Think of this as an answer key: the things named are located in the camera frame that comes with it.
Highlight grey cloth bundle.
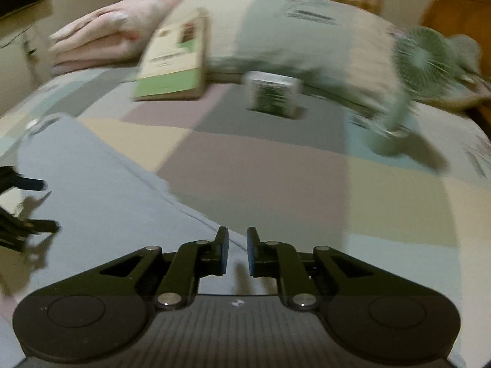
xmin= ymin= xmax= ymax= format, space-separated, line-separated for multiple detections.
xmin=447 ymin=34 xmax=482 ymax=77

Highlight small green desk fan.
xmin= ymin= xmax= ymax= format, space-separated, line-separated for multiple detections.
xmin=368 ymin=27 xmax=461 ymax=156

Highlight grey sweatpants with white drawstring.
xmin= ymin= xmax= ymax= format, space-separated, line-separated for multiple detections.
xmin=0 ymin=115 xmax=246 ymax=300

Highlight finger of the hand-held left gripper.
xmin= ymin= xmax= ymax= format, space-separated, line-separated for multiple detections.
xmin=0 ymin=209 xmax=60 ymax=251
xmin=0 ymin=167 xmax=47 ymax=194

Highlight green and white book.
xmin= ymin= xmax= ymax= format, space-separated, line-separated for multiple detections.
xmin=132 ymin=8 xmax=211 ymax=102

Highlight folded pink quilt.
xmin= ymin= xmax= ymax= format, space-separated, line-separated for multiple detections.
xmin=50 ymin=0 xmax=200 ymax=77

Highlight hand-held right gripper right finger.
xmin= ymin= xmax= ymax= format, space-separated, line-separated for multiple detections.
xmin=246 ymin=227 xmax=440 ymax=312

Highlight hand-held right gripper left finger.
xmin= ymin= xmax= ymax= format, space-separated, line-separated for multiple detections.
xmin=36 ymin=227 xmax=229 ymax=311

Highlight patchwork pillow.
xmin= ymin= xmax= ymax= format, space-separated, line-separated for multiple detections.
xmin=418 ymin=77 xmax=491 ymax=112
xmin=169 ymin=0 xmax=407 ymax=116

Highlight wooden headboard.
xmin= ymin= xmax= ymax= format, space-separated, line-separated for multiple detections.
xmin=420 ymin=0 xmax=491 ymax=139

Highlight small green and white box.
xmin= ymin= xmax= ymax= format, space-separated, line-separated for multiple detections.
xmin=245 ymin=71 xmax=303 ymax=117

